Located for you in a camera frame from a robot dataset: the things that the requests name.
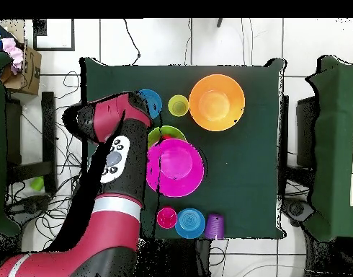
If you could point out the black box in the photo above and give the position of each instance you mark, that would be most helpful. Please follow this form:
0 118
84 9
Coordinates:
306 129

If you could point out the purple plastic cup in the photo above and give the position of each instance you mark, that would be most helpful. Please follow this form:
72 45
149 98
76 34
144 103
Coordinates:
214 226

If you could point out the green cup on floor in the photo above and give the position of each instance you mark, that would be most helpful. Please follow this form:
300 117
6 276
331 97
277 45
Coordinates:
37 183

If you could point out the black base with knob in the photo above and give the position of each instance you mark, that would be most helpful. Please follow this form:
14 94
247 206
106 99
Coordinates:
29 206

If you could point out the yellow plastic cup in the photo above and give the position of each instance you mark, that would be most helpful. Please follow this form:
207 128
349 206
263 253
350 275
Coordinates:
178 105

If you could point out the orange plastic bowl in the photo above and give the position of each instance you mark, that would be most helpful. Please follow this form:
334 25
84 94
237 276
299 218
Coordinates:
216 103

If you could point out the brown cardboard box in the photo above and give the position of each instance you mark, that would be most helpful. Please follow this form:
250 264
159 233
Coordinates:
32 75

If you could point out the blue plastic bowl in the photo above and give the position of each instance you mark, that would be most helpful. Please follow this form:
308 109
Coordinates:
190 223
155 99

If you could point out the grey black base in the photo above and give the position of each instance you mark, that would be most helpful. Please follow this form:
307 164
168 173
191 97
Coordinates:
296 209

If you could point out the pink cloth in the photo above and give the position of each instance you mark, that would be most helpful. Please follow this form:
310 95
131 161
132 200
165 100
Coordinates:
13 52

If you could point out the large green plastic bowl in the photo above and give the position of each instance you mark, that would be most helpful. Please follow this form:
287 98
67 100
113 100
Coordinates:
156 134

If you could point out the black square frame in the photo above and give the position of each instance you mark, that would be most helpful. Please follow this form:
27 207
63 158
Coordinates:
39 28

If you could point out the black metal stand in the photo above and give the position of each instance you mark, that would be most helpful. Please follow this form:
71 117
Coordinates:
48 129

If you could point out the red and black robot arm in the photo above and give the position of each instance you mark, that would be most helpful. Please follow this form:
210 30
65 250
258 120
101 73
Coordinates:
113 225

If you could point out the large pink plastic bowl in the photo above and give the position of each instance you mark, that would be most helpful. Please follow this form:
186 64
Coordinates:
179 170

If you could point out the dark green table cloth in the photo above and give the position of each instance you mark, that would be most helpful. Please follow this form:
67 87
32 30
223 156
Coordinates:
237 173

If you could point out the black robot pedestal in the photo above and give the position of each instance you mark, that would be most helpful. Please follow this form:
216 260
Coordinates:
176 259

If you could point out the crimson pink plastic cup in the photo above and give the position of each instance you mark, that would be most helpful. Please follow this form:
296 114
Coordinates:
166 217

